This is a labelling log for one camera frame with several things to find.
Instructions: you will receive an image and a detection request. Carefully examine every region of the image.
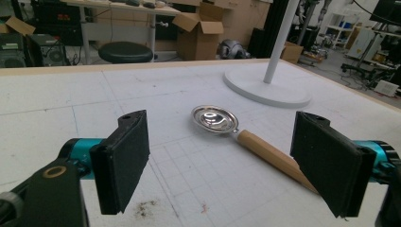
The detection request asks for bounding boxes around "black monitor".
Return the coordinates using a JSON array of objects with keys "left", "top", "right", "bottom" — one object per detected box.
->
[{"left": 369, "top": 0, "right": 401, "bottom": 26}]

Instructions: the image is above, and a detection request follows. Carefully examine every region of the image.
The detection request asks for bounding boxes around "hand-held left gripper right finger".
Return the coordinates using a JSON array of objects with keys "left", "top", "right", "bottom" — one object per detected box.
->
[{"left": 289, "top": 111, "right": 399, "bottom": 219}]

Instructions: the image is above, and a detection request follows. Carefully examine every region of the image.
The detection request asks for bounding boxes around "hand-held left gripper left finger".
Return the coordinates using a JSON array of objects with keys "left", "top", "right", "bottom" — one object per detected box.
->
[{"left": 58, "top": 109, "right": 151, "bottom": 216}]

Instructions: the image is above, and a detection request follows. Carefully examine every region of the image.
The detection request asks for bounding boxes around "white shelf rack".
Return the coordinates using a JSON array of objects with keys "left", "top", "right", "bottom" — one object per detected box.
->
[{"left": 325, "top": 12, "right": 360, "bottom": 50}]

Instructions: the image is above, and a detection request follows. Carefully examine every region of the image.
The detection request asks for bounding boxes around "small cardboard box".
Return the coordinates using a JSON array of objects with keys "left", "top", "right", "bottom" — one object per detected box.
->
[{"left": 280, "top": 41, "right": 305, "bottom": 64}]

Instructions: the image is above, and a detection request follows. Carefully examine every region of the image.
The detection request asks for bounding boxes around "grey helmet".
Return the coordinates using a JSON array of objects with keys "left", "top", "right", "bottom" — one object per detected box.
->
[{"left": 218, "top": 39, "right": 252, "bottom": 61}]

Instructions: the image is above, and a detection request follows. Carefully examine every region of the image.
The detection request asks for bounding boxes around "white lamp stand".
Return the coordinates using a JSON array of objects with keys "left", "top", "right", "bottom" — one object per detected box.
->
[{"left": 222, "top": 0, "right": 312, "bottom": 110}]

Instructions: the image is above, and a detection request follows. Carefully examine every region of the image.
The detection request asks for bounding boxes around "open cardboard box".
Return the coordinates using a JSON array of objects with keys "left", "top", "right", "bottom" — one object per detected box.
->
[{"left": 171, "top": 1, "right": 225, "bottom": 61}]

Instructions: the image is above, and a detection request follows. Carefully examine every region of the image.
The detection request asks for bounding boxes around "black round stool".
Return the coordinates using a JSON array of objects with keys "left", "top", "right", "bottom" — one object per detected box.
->
[{"left": 97, "top": 41, "right": 154, "bottom": 64}]

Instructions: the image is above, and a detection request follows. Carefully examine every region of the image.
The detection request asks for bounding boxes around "white desk with metal legs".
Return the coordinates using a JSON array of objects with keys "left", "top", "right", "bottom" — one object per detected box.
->
[{"left": 60, "top": 0, "right": 183, "bottom": 65}]

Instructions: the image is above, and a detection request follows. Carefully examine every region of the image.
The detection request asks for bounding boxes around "black rolling stand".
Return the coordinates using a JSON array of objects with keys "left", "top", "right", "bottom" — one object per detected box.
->
[{"left": 340, "top": 29, "right": 401, "bottom": 86}]

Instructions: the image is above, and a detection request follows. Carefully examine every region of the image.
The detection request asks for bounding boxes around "black computer tower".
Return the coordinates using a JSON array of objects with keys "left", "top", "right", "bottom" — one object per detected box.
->
[{"left": 26, "top": 33, "right": 68, "bottom": 67}]

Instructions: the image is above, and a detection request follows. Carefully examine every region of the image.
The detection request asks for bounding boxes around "white power box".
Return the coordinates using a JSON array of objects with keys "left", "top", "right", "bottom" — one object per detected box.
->
[{"left": 374, "top": 79, "right": 401, "bottom": 98}]

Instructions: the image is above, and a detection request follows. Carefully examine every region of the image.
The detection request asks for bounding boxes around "flat cardboard box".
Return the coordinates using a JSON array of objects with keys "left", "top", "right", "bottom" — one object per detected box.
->
[{"left": 0, "top": 16, "right": 36, "bottom": 36}]

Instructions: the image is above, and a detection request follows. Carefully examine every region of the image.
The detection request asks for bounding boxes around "metal spoon with wooden handle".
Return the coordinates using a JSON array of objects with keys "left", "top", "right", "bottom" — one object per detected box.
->
[{"left": 190, "top": 105, "right": 319, "bottom": 195}]

